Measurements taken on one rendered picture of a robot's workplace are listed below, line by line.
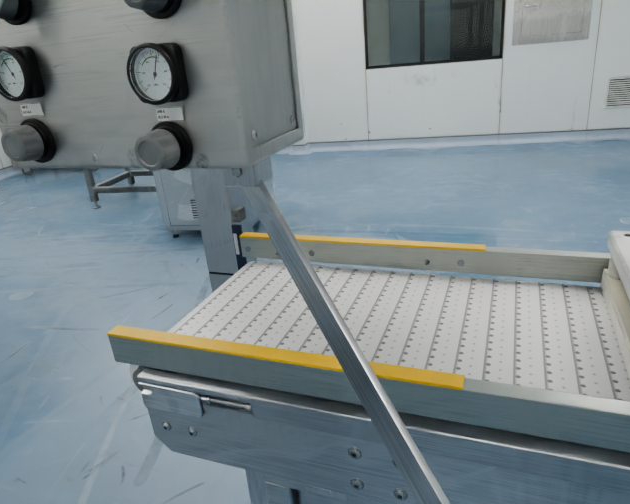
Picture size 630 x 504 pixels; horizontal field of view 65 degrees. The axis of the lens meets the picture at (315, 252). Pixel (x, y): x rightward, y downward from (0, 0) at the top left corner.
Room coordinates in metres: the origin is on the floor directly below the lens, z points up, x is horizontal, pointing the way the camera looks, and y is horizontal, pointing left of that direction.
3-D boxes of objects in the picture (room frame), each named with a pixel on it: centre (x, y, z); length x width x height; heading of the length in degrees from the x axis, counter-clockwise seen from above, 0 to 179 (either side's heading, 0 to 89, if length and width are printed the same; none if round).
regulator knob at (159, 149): (0.34, 0.10, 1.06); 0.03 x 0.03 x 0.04; 67
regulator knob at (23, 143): (0.39, 0.21, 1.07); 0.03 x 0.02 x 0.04; 67
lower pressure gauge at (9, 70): (0.39, 0.20, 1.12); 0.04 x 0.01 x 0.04; 67
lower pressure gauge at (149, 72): (0.34, 0.09, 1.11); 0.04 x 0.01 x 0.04; 67
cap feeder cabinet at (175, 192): (3.37, 0.63, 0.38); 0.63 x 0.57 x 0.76; 75
